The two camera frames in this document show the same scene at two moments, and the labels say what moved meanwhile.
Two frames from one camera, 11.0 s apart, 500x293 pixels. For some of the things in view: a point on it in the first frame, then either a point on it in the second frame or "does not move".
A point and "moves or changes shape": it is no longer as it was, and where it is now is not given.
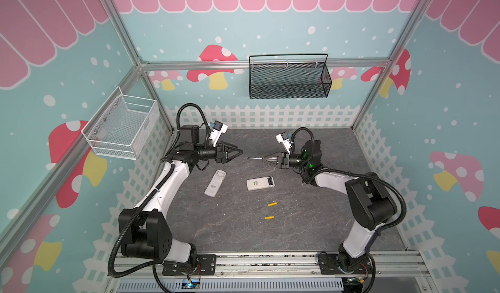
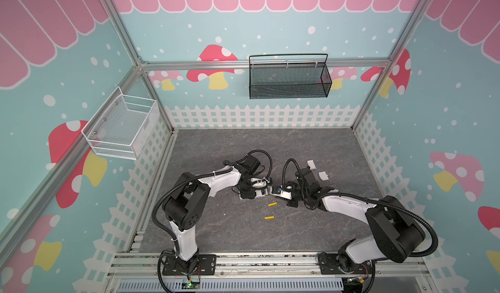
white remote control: [260, 183] moves or changes shape
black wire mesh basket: [278, 76] does not move
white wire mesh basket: [124, 127] does not move
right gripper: [283, 160] to [295, 198]
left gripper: [221, 155] to [246, 195]
